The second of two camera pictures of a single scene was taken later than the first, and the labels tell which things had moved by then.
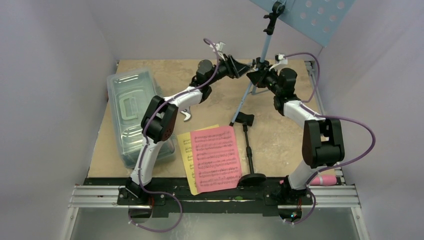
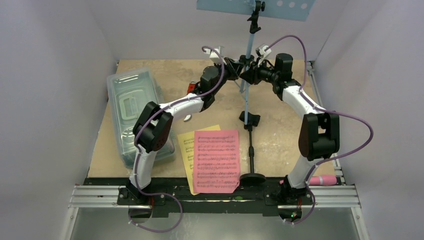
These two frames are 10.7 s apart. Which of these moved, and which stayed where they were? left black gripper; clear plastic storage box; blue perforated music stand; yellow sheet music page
Moved: blue perforated music stand
Stayed: yellow sheet music page; left black gripper; clear plastic storage box
